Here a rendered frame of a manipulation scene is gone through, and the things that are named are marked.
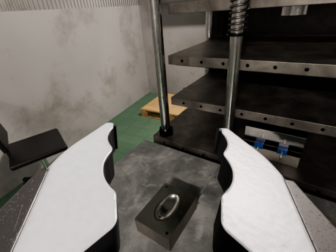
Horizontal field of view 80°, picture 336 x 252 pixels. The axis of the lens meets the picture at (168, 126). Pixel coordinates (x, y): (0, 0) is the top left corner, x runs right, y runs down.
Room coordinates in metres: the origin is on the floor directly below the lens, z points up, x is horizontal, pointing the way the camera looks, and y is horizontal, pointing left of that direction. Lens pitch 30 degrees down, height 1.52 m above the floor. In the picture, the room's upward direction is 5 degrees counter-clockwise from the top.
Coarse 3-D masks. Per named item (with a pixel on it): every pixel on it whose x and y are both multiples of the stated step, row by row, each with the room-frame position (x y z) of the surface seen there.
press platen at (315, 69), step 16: (192, 48) 1.32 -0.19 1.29; (208, 48) 1.27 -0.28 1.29; (224, 48) 1.23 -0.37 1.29; (256, 48) 1.15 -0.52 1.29; (272, 48) 1.12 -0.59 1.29; (288, 48) 1.08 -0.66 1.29; (304, 48) 1.05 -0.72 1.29; (320, 48) 1.02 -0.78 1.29; (176, 64) 1.14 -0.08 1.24; (192, 64) 1.09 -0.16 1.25; (208, 64) 1.03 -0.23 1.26; (224, 64) 0.98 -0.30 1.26; (240, 64) 0.94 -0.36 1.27; (256, 64) 0.90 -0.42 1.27; (272, 64) 0.86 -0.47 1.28; (288, 64) 0.83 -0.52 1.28; (304, 64) 0.79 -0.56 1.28; (320, 64) 0.76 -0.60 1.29
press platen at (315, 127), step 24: (216, 72) 1.61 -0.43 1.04; (240, 72) 1.56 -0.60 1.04; (192, 96) 1.15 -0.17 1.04; (216, 96) 1.12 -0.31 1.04; (240, 96) 1.09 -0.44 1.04; (264, 96) 1.06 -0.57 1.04; (288, 96) 1.03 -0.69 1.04; (312, 96) 1.01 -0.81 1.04; (264, 120) 0.85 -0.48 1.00; (288, 120) 0.80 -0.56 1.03; (312, 120) 0.76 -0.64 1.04
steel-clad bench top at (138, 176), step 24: (144, 144) 1.03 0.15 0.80; (120, 168) 0.83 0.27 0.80; (144, 168) 0.81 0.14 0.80; (168, 168) 0.80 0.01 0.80; (192, 168) 0.78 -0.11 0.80; (216, 168) 0.77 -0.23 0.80; (120, 192) 0.66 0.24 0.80; (144, 192) 0.65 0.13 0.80; (192, 192) 0.63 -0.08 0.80; (216, 192) 0.61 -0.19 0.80; (120, 216) 0.53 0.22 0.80; (192, 216) 0.51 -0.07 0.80; (120, 240) 0.43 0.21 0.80; (144, 240) 0.43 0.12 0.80; (192, 240) 0.41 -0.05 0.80
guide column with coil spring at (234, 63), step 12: (240, 0) 0.91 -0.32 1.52; (240, 12) 0.91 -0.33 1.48; (240, 24) 0.91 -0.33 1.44; (240, 36) 0.91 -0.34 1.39; (240, 48) 0.91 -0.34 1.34; (228, 60) 0.94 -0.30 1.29; (240, 60) 0.92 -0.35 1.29; (228, 72) 0.93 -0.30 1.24; (228, 84) 0.92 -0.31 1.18; (228, 96) 0.92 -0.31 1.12; (228, 108) 0.91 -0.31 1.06; (228, 120) 0.91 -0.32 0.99
